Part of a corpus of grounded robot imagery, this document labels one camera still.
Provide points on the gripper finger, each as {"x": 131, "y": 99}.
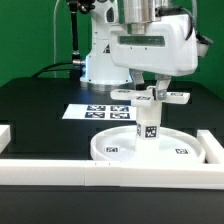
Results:
{"x": 162, "y": 83}
{"x": 137, "y": 78}

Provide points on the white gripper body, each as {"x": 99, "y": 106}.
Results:
{"x": 164, "y": 48}

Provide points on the white cross-shaped table base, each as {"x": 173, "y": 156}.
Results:
{"x": 146, "y": 98}

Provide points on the white round table top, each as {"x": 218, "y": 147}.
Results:
{"x": 124, "y": 144}

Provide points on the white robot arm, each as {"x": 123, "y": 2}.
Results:
{"x": 135, "y": 14}

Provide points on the white marker sheet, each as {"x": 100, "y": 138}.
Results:
{"x": 100, "y": 112}

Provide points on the white U-shaped fence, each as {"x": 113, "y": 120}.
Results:
{"x": 207, "y": 175}

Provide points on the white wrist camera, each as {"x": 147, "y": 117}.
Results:
{"x": 203, "y": 44}

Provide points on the black camera pole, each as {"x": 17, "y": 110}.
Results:
{"x": 83, "y": 6}

